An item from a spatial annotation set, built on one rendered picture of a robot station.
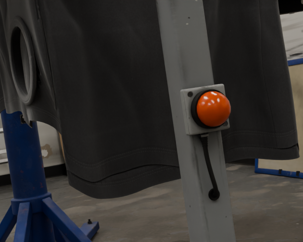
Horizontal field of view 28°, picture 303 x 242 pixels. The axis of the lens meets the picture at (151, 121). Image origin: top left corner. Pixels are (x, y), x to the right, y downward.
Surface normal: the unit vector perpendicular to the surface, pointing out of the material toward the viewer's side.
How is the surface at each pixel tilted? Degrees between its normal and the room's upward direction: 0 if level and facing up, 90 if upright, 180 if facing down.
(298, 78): 80
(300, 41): 90
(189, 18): 90
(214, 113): 100
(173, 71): 90
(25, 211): 43
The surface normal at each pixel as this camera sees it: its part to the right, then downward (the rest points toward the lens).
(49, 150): 0.40, -0.01
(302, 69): -0.92, -0.02
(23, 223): -0.18, -0.68
